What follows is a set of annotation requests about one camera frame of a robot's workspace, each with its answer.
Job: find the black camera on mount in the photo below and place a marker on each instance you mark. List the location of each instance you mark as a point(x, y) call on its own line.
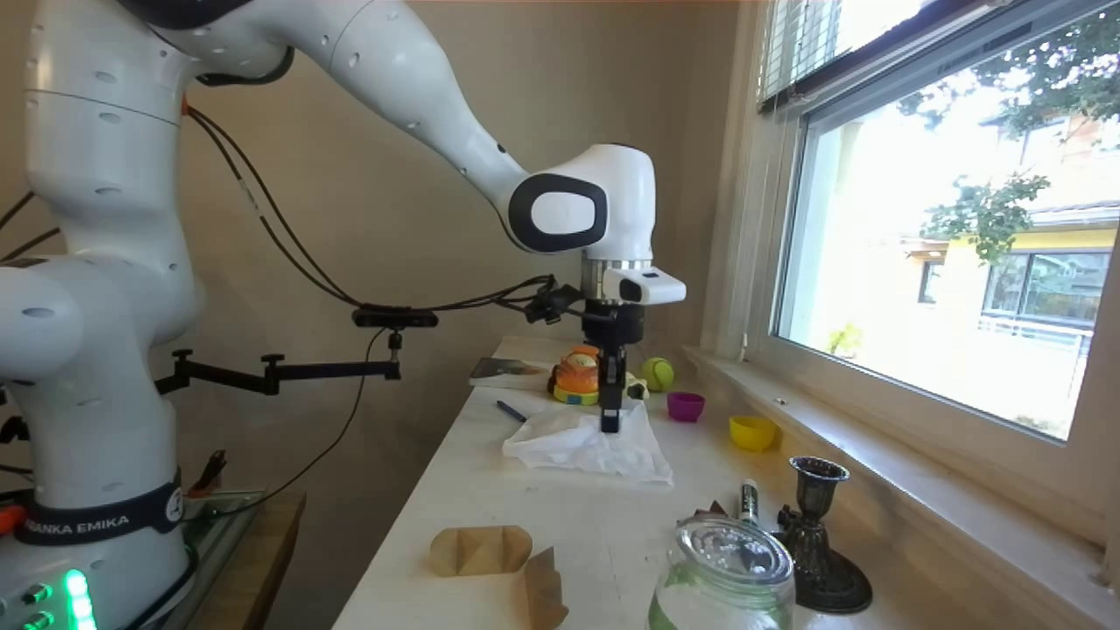
point(395, 317)

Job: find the angular wooden block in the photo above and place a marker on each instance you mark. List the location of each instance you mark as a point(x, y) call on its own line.
point(478, 549)

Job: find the yellow-green tennis ball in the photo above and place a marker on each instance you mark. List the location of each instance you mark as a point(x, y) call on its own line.
point(659, 373)

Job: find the white paper towel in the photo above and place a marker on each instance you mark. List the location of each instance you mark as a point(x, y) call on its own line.
point(581, 457)

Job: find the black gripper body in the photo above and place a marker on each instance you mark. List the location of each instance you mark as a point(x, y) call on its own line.
point(612, 326)

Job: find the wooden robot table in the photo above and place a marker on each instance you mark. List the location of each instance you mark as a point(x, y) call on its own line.
point(263, 563)

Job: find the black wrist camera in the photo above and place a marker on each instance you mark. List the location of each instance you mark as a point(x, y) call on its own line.
point(553, 301)

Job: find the blue pen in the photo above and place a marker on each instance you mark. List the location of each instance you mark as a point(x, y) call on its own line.
point(512, 410)

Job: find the glass jar with metal lid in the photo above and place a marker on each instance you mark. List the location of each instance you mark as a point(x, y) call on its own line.
point(723, 581)

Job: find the yellow bowl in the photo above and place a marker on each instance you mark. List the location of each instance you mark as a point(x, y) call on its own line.
point(752, 437)

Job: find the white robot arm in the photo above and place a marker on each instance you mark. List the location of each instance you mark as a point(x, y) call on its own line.
point(91, 291)

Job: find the dark metal candlestick holder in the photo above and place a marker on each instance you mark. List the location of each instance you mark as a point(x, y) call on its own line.
point(823, 563)

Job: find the white window frame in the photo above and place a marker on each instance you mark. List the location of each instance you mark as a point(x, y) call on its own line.
point(770, 268)

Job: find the window blind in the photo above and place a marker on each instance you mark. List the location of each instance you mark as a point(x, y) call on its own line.
point(842, 41)

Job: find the aluminium rails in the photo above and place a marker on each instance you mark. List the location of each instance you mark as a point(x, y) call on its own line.
point(216, 537)

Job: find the orange toy car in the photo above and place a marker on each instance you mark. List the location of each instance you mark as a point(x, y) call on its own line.
point(576, 376)

